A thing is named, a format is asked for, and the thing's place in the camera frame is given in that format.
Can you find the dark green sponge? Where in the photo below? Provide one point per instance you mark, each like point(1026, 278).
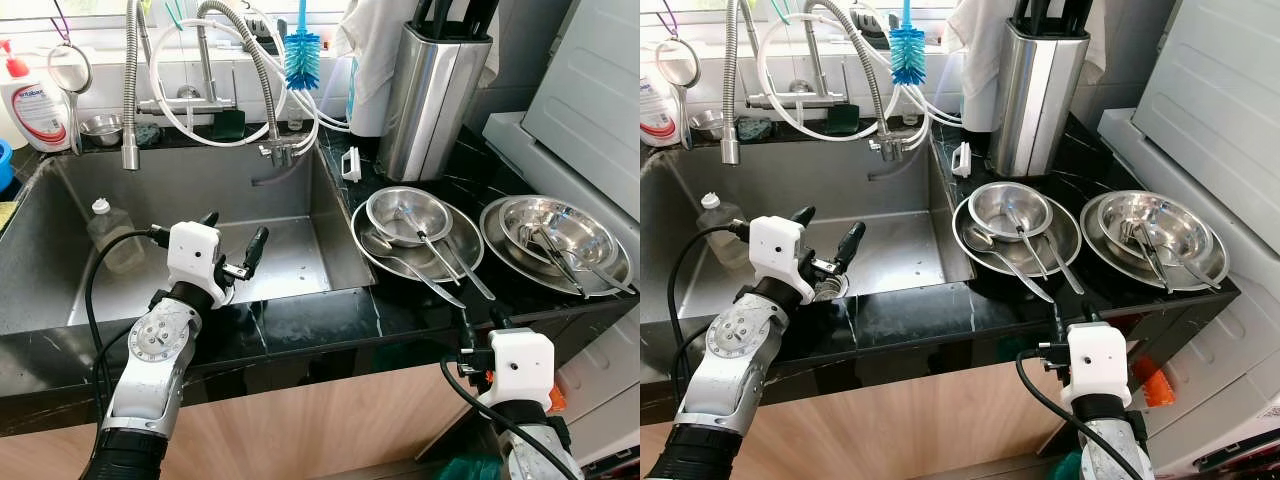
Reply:
point(843, 118)
point(228, 125)

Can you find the steel spoon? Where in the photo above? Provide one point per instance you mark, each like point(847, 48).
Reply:
point(1200, 272)
point(1030, 250)
point(1150, 265)
point(978, 238)
point(475, 280)
point(610, 280)
point(1068, 275)
point(430, 250)
point(560, 270)
point(375, 243)

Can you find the small steel bowl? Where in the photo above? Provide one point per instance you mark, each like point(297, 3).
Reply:
point(395, 210)
point(995, 205)

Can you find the steel plate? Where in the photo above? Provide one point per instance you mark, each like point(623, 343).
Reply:
point(1065, 240)
point(465, 245)
point(493, 245)
point(1093, 245)

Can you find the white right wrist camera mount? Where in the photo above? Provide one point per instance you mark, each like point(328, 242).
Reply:
point(520, 365)
point(1095, 365)

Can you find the stainless steel sink basin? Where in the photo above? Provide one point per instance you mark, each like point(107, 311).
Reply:
point(290, 250)
point(900, 250)

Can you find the teal plastic bag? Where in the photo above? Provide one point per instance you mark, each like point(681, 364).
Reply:
point(1065, 467)
point(470, 468)

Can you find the steel spring faucet spout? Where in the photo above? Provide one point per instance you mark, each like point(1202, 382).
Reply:
point(130, 90)
point(737, 90)

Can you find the light wooden cabinet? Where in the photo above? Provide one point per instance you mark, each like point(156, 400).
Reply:
point(300, 420)
point(900, 420)

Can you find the steel knife block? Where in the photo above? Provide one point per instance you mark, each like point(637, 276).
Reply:
point(1035, 100)
point(430, 100)

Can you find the white washing machine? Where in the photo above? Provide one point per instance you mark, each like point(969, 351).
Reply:
point(590, 100)
point(1200, 90)

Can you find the white dish soap bottle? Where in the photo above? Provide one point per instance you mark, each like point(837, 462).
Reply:
point(658, 115)
point(35, 110)

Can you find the steel mesh strainer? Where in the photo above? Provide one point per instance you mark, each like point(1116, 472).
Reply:
point(70, 68)
point(677, 62)

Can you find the blue bottle brush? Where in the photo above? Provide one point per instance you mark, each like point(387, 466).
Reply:
point(302, 60)
point(908, 55)

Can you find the small white plastic clip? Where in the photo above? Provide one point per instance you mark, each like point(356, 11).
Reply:
point(962, 160)
point(351, 165)

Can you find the white towel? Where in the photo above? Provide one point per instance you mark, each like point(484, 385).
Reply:
point(370, 60)
point(980, 50)

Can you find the clear plastic bottle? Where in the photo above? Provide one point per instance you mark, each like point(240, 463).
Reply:
point(715, 225)
point(115, 245)

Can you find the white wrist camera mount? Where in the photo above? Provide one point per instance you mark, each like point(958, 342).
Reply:
point(520, 365)
point(775, 250)
point(1095, 365)
point(192, 255)

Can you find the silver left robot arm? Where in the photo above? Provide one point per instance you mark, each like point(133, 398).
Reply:
point(735, 345)
point(150, 350)

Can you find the large steel bowl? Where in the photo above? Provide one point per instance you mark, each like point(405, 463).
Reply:
point(1180, 220)
point(580, 225)

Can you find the steel sink drain strainer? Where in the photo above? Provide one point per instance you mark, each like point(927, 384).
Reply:
point(838, 292)

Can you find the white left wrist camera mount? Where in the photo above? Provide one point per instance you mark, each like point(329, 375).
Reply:
point(775, 250)
point(192, 255)

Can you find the grey scouring pad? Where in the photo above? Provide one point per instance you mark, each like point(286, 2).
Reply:
point(147, 133)
point(757, 130)

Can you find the small steel cup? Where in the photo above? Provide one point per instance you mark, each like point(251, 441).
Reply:
point(100, 128)
point(707, 123)

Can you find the orange plastic object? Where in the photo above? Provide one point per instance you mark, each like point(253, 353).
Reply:
point(556, 398)
point(1150, 385)

